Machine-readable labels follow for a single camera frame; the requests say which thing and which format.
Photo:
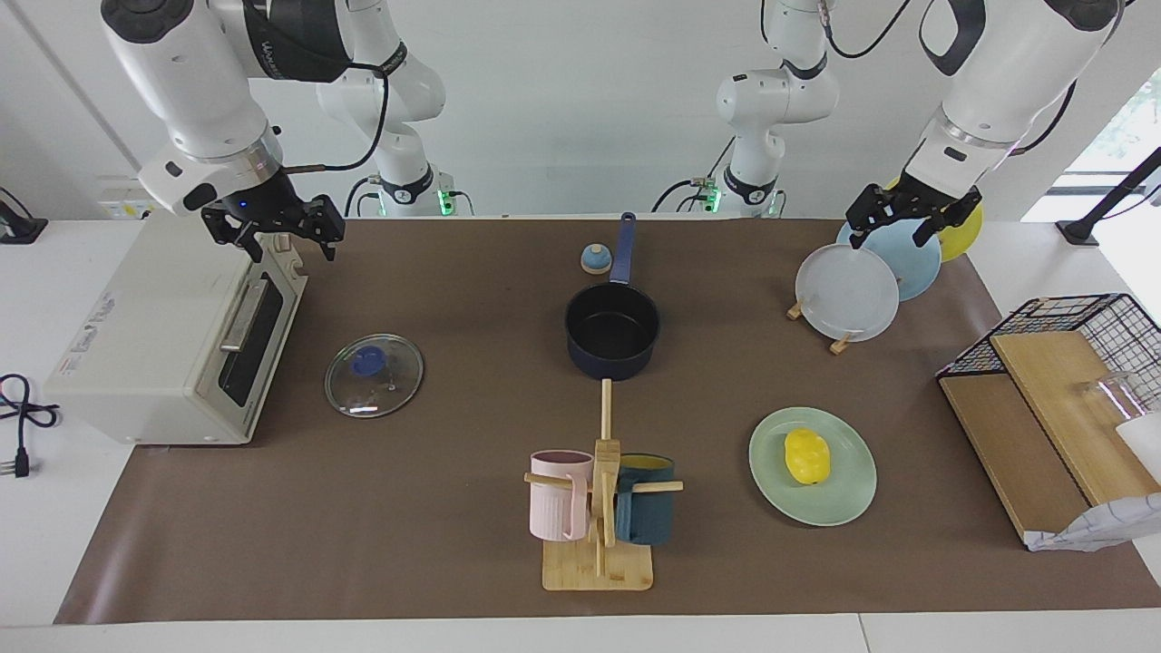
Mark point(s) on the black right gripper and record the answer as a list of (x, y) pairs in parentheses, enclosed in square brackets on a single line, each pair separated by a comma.
[(263, 210)]

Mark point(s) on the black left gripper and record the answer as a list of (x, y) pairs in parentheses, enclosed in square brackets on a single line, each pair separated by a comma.
[(925, 201)]

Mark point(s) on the glass lid with blue knob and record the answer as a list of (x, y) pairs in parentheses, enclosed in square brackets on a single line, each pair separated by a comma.
[(367, 363)]

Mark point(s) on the yellow potato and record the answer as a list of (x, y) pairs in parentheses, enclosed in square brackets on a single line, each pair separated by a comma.
[(807, 456)]

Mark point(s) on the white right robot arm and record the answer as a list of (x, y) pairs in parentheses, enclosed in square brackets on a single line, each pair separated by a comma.
[(181, 82)]

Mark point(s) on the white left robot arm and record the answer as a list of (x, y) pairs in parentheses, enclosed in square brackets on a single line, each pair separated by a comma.
[(998, 82)]

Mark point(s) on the light blue plate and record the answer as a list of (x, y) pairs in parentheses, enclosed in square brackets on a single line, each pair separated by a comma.
[(916, 263)]

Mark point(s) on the yellow plate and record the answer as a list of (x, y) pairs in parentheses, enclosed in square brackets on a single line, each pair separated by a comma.
[(963, 240)]

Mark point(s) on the grey plate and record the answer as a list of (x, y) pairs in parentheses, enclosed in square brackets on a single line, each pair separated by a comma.
[(843, 295)]

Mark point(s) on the wooden plate rack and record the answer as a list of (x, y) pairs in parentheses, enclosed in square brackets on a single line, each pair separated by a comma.
[(842, 345)]

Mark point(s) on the light green plate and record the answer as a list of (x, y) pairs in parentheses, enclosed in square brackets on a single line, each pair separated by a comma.
[(839, 499)]

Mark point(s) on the white power strip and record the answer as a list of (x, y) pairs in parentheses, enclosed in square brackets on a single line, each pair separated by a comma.
[(122, 204)]

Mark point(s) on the beige toaster oven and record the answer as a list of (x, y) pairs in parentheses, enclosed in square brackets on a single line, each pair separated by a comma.
[(154, 336)]

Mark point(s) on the black table clamp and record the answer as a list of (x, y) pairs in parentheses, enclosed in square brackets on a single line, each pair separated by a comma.
[(18, 231)]

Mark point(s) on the clear glass cup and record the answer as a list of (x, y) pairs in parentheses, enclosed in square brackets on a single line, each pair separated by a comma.
[(1111, 394)]

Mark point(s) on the small round blue wooden object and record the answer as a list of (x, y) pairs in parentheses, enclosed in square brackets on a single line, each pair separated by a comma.
[(595, 263)]

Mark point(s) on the white translucent container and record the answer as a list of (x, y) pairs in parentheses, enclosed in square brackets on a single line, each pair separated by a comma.
[(1143, 435)]

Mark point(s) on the brown table mat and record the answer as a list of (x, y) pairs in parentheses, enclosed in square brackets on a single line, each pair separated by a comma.
[(408, 544)]

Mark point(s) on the dark blue saucepan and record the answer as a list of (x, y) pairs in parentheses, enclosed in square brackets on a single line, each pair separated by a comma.
[(599, 363)]

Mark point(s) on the white checked cloth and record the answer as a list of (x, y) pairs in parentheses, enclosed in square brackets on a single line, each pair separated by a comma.
[(1107, 526)]

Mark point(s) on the pink ribbed mug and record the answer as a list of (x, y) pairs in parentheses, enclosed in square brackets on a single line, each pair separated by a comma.
[(553, 508)]

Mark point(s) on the dark teal mug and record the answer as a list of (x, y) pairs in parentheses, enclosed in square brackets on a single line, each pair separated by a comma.
[(648, 517)]

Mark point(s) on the wooden mug tree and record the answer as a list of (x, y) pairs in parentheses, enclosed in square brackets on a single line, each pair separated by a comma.
[(599, 567)]

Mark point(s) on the black camera stand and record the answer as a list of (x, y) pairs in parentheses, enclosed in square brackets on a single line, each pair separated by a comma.
[(1079, 231)]

